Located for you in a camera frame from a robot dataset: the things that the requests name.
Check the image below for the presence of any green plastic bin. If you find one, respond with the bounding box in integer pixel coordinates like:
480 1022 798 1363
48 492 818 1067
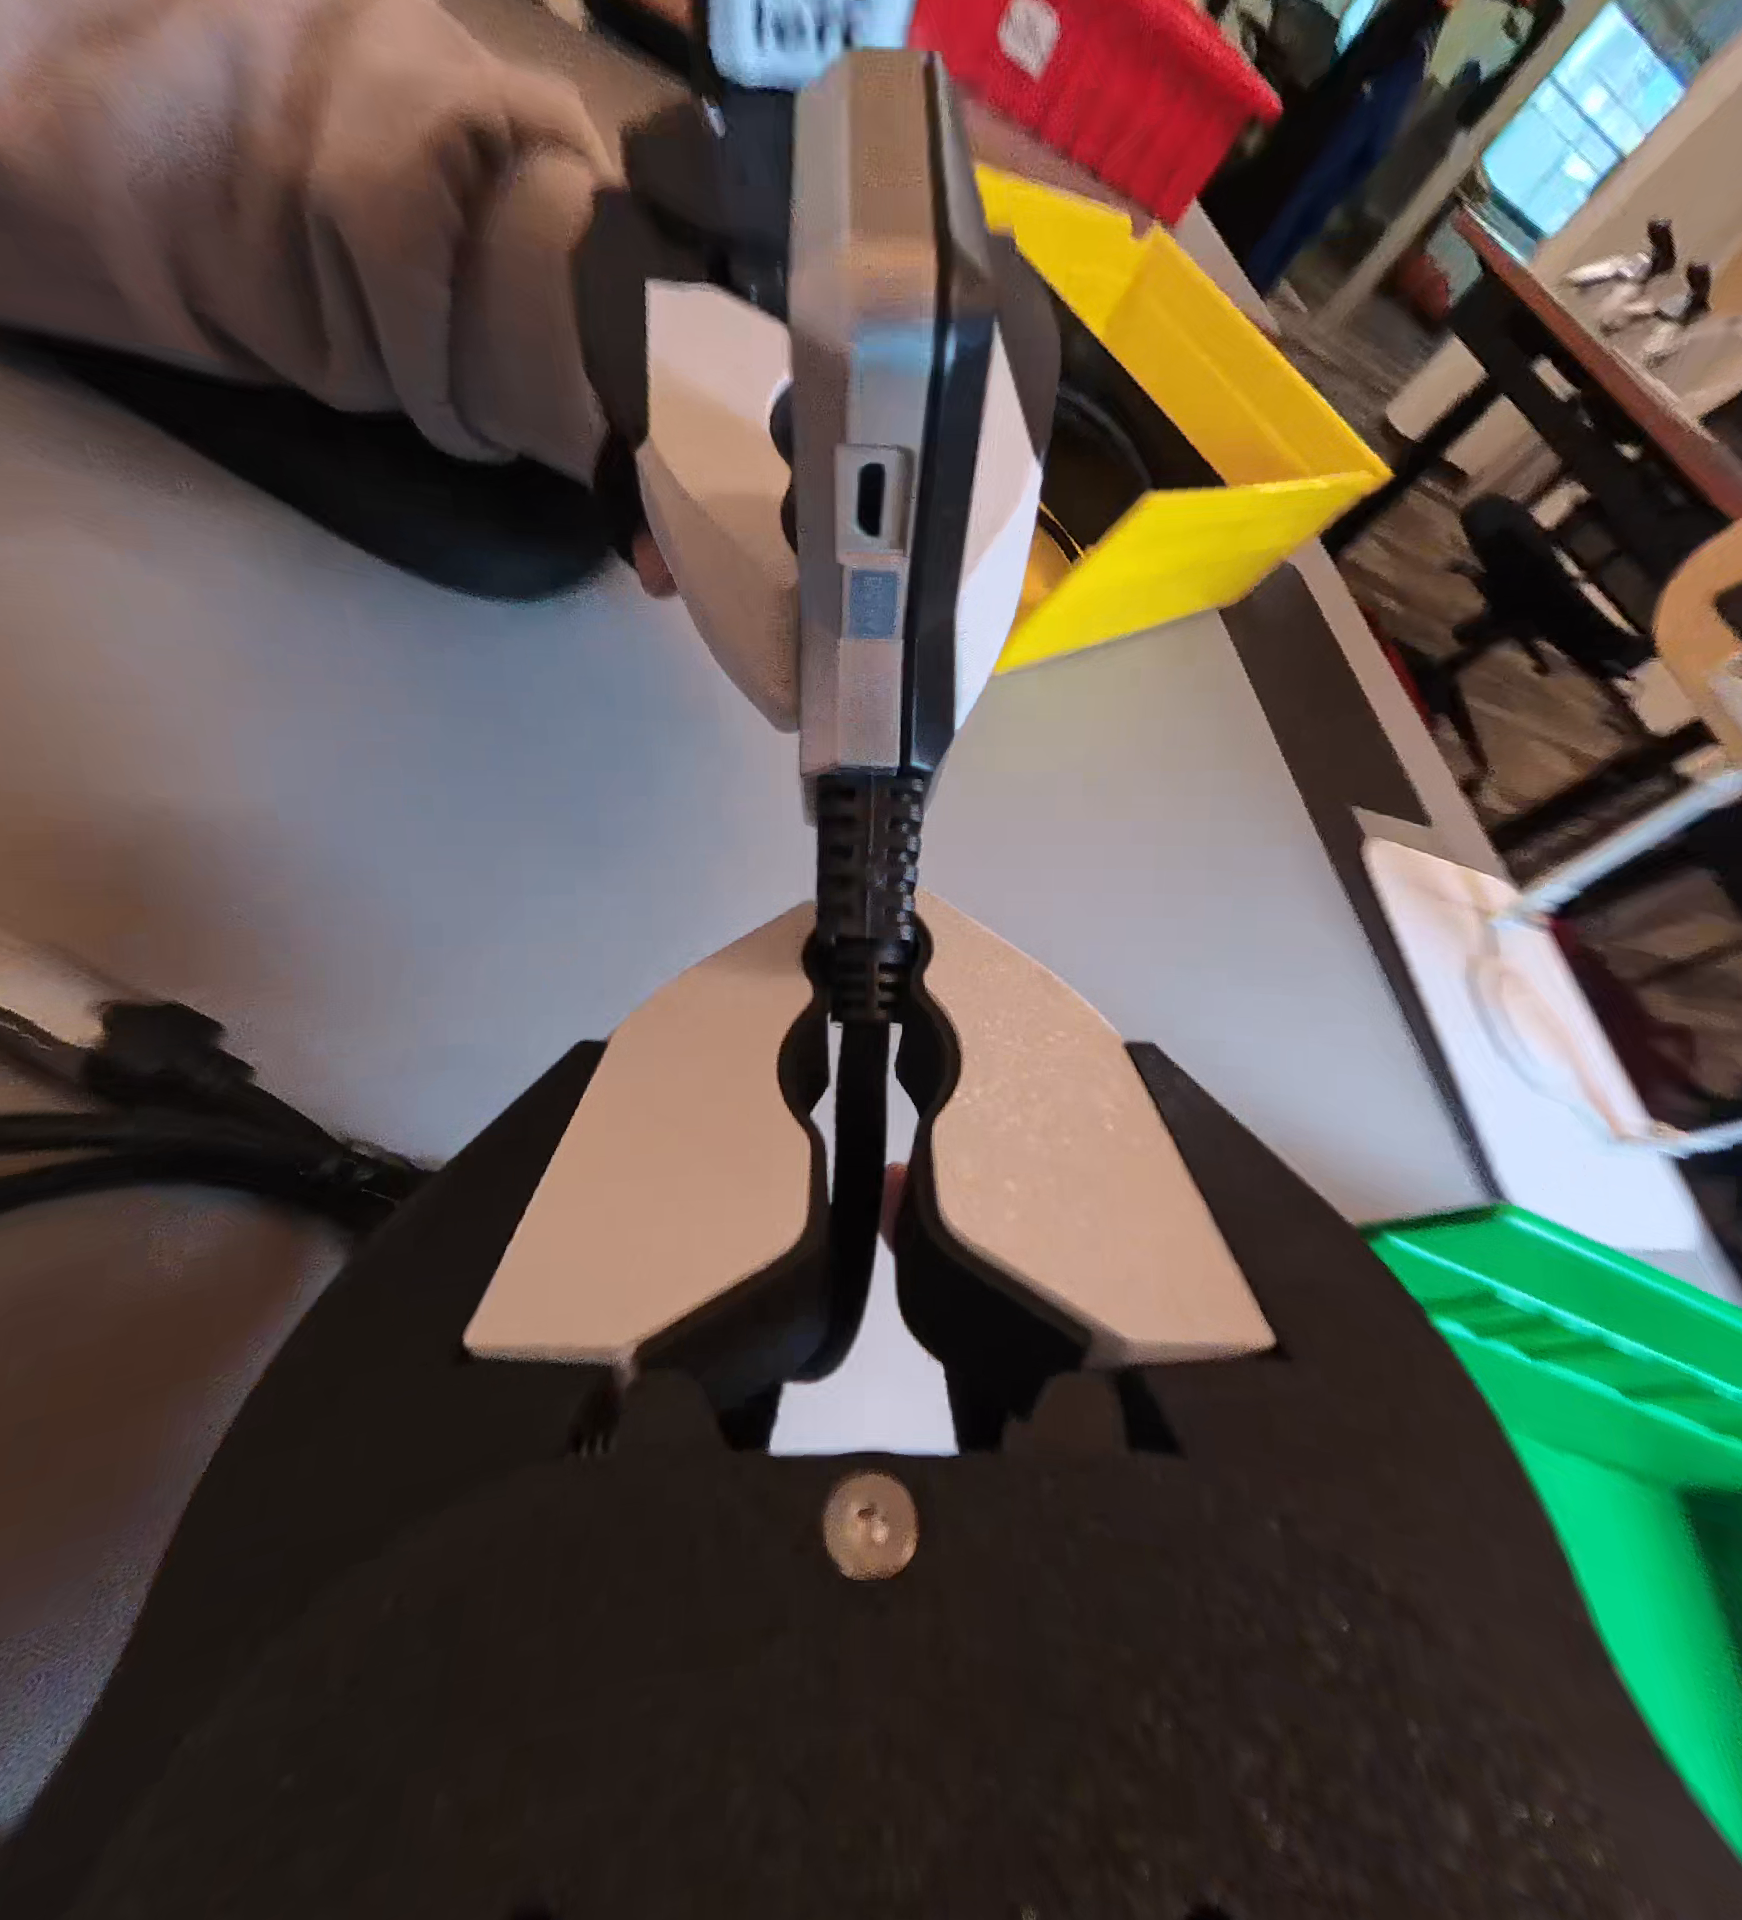
1366 1200 1742 1920

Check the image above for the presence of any thick black braided cable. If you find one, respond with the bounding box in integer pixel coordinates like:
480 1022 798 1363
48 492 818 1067
0 927 429 1250

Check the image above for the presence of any wooden desk with black legs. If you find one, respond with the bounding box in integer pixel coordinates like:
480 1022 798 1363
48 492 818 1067
1449 202 1742 602

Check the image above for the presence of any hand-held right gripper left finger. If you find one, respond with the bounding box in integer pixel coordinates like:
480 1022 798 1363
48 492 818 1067
464 905 831 1442

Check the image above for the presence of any yellow plastic bin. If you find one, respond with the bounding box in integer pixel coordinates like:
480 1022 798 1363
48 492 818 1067
961 163 1395 673

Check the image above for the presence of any white board stand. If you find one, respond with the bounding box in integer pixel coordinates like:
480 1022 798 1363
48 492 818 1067
1358 630 1742 1158

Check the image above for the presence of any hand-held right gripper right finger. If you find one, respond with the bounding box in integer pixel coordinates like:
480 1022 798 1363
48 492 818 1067
893 885 1278 1442

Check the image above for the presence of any black padded wrist rest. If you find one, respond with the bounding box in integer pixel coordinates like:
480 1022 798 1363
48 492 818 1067
0 332 640 606

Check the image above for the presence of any black and silver desk gadget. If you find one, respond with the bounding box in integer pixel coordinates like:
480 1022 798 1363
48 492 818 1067
1562 216 1714 322

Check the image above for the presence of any red plastic bin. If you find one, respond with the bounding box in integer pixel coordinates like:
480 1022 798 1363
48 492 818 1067
908 0 1284 226

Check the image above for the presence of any black office chair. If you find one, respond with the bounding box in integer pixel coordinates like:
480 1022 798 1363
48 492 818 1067
1456 495 1659 683

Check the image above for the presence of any grey hdmi switch adapter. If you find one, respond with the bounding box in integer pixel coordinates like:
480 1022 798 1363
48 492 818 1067
773 48 995 1382

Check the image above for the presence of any person's left forearm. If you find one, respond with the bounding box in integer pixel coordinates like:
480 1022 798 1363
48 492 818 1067
0 0 636 469

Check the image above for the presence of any window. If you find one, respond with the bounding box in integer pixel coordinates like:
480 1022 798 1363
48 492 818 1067
1478 0 1699 242

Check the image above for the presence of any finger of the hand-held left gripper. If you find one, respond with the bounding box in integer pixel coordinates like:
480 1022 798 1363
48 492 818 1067
638 283 811 733
944 241 1066 740

